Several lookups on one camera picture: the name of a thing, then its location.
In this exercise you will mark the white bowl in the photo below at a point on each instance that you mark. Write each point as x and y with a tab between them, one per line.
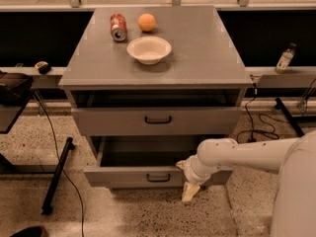
149	50

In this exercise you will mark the black bag on stand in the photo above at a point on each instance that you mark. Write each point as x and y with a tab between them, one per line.
14	88

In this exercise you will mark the grey drawer cabinet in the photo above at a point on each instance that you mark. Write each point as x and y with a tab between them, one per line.
203	69

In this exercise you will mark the black shoe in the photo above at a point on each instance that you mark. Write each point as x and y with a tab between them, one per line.
36	231

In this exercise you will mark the grey top drawer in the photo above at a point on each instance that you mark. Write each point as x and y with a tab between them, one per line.
156	121

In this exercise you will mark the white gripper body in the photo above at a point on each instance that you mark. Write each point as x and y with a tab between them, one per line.
190	173

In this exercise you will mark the orange fruit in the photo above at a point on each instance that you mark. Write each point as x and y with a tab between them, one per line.
146	22

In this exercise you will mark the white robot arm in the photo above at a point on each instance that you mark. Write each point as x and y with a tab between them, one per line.
293	159

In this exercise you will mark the black stand leg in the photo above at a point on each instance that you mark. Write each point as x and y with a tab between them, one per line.
293	121
46	208

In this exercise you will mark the tape measure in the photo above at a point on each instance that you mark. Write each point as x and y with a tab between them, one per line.
42	67

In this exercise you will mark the small clear bottle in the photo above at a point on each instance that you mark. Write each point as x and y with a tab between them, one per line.
285	58

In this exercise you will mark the red soda can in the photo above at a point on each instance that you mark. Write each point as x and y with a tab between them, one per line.
118	27

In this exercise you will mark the grey drawer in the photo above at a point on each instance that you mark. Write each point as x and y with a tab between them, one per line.
156	121
141	162

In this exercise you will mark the black stand leg right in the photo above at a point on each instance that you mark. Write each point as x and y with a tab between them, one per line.
293	121

